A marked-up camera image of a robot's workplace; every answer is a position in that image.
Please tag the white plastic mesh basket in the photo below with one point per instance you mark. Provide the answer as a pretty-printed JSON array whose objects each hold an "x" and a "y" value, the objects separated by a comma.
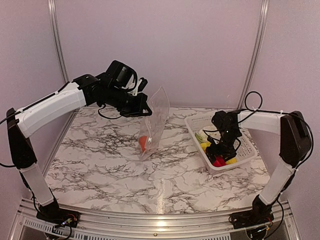
[{"x": 238, "y": 137}]

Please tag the orange toy pumpkin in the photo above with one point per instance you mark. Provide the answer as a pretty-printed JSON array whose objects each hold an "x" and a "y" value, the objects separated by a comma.
[{"x": 144, "y": 143}]

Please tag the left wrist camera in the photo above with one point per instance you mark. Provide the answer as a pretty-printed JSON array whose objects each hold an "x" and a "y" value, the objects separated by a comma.
[{"x": 137, "y": 86}]

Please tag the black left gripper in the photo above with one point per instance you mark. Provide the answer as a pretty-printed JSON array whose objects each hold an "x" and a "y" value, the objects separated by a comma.
[{"x": 138, "y": 110}]

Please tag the left aluminium frame post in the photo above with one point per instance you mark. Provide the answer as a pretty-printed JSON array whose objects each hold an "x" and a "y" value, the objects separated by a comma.
[{"x": 53, "y": 17}]

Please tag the white toy cauliflower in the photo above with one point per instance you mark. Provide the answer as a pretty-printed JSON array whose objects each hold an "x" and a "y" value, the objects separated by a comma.
[{"x": 206, "y": 131}]

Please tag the aluminium front rail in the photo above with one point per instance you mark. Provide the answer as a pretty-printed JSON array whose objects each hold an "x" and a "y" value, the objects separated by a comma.
[{"x": 107, "y": 225}]

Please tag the red toy bell pepper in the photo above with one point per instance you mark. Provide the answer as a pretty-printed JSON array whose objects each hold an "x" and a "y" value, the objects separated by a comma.
[{"x": 218, "y": 161}]

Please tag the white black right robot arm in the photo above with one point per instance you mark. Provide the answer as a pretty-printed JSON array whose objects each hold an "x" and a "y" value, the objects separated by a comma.
[{"x": 295, "y": 145}]

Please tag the clear zip top bag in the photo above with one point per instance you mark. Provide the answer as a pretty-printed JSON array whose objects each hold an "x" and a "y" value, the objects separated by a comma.
[{"x": 153, "y": 125}]

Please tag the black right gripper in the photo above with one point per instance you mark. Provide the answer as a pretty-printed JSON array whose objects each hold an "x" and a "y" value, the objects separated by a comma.
[{"x": 230, "y": 154}]

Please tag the aluminium frame post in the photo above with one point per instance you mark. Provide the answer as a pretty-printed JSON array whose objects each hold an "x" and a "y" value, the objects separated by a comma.
[
  {"x": 53, "y": 17},
  {"x": 258, "y": 42}
]

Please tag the right aluminium frame post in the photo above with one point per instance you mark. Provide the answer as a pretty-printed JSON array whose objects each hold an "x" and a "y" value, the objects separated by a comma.
[{"x": 258, "y": 42}]

